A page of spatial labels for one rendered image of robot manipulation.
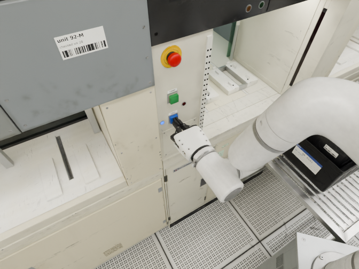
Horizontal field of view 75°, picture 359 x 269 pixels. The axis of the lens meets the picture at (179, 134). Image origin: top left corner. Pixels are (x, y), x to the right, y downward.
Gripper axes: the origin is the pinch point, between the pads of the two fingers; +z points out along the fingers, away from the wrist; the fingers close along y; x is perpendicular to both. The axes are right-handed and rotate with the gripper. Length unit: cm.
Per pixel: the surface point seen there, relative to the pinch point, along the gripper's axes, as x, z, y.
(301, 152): -24, -24, 50
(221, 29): -18, 77, 81
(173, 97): 11.4, 1.5, -0.6
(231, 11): 33.5, 2.5, 19.2
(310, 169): -28, -32, 50
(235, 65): -19, 38, 61
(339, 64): -23, 10, 123
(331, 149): -15, -32, 54
